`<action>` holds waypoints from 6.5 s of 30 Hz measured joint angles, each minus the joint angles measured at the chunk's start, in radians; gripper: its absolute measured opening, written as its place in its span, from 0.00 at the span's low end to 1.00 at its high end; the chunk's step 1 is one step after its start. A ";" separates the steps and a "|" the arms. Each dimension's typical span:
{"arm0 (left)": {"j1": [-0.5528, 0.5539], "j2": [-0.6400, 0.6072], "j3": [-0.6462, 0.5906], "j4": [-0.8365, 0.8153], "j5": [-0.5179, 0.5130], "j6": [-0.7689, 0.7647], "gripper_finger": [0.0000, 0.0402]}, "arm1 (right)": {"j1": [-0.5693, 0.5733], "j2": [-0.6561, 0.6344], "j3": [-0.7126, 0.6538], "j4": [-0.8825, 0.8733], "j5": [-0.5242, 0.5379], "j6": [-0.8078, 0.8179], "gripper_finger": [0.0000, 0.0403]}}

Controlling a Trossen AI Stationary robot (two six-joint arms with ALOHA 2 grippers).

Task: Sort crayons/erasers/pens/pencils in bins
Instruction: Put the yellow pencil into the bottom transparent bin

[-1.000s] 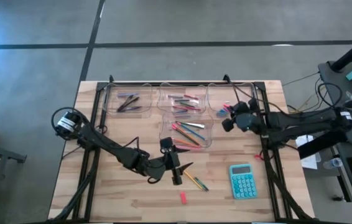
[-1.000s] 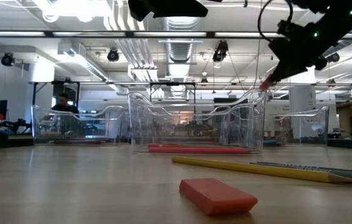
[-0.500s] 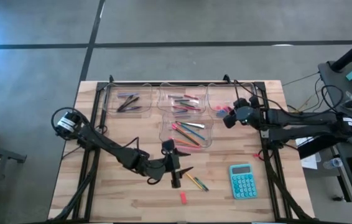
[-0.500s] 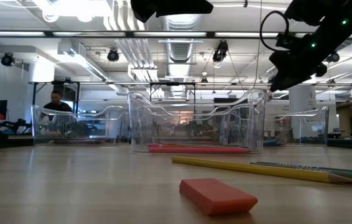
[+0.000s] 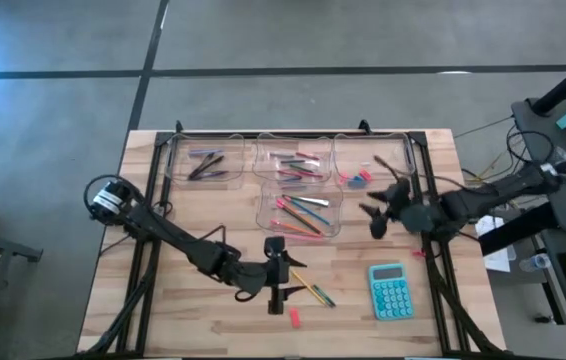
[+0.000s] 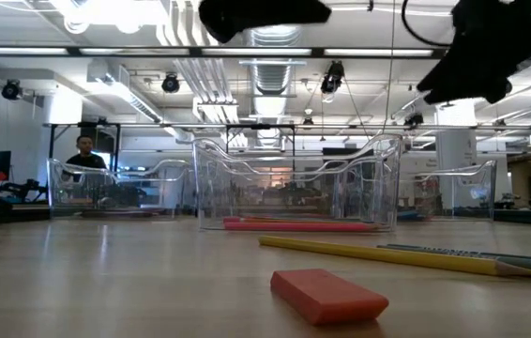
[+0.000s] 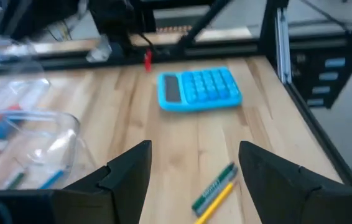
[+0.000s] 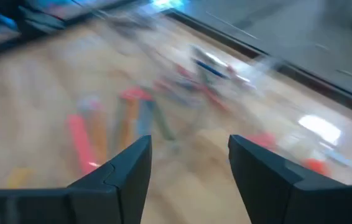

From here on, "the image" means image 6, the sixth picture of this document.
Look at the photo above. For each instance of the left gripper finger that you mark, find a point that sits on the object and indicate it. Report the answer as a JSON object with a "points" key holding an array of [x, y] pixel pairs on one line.
{"points": [[225, 21]]}

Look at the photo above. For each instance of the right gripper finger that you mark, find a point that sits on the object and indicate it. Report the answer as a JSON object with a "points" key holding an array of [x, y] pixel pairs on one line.
{"points": [[448, 77], [495, 80]]}

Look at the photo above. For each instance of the grey-green pencil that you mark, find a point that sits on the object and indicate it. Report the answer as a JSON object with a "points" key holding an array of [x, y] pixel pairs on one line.
{"points": [[505, 256]]}

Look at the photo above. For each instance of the yellow pencil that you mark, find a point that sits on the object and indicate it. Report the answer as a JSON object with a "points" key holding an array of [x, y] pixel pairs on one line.
{"points": [[387, 254]]}

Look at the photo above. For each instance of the neighbouring station robot arm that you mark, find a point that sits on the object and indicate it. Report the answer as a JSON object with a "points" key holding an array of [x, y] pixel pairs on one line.
{"points": [[21, 187]]}

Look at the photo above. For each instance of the black ceiling fixture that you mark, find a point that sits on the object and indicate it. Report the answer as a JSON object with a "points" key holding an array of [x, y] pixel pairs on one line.
{"points": [[170, 84], [414, 119], [332, 77], [12, 90]]}

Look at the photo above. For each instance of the clear plastic bin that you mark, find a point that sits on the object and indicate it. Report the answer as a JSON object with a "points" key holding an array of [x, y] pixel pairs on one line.
{"points": [[458, 197], [293, 197], [284, 171], [129, 197]]}

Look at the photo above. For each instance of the blue eraser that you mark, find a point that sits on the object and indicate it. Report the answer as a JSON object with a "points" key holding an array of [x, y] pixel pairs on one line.
{"points": [[411, 216]]}

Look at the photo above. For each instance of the person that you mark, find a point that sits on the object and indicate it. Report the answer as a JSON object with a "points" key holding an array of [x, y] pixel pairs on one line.
{"points": [[85, 162]]}

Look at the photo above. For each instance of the orange eraser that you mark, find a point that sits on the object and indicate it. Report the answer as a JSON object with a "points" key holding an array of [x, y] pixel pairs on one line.
{"points": [[329, 296]]}

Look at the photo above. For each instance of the silver ventilation duct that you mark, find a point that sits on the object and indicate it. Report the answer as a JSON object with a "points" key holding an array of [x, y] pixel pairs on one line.
{"points": [[275, 75]]}

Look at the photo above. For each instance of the black metal workstation frame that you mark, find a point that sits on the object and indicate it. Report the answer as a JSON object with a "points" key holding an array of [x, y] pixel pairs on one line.
{"points": [[108, 136]]}

